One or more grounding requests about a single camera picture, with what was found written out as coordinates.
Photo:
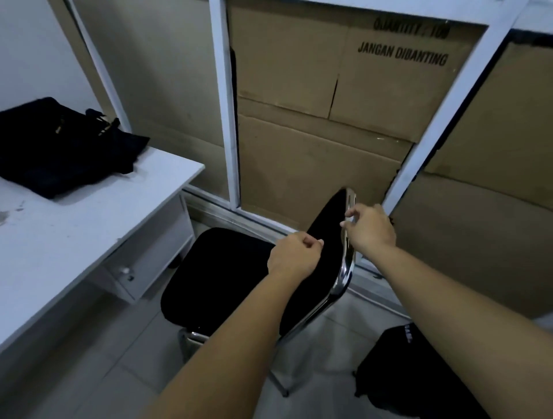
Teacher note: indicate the white metal window frame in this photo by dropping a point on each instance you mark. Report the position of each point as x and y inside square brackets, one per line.
[224, 108]

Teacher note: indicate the black padded chair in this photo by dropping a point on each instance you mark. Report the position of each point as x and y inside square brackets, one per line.
[207, 276]

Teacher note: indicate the stained white table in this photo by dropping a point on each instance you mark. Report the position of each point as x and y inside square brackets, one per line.
[65, 224]

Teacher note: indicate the black backpack with orange zippers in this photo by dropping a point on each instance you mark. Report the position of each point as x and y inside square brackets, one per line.
[56, 146]

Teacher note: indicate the narrow brown cardboard strip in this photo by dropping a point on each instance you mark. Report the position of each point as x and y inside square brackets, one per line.
[74, 43]

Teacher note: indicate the person's right hand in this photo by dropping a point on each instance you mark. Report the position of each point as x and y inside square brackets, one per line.
[373, 229]

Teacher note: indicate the person's left forearm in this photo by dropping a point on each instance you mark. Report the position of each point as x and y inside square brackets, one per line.
[224, 354]

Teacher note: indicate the plain brown cardboard sheet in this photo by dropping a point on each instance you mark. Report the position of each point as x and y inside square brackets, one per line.
[164, 86]
[484, 237]

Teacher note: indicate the black bag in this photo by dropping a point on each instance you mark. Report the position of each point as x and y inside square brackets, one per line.
[410, 380]

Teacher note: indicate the printed brown cardboard sheet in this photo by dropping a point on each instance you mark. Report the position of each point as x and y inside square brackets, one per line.
[294, 172]

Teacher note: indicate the person's right forearm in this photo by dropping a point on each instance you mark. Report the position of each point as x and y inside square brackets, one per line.
[466, 328]

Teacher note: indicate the white table drawer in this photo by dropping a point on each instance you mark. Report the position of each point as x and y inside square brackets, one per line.
[151, 254]

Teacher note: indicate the person's left hand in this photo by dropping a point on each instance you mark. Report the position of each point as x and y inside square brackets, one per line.
[294, 259]

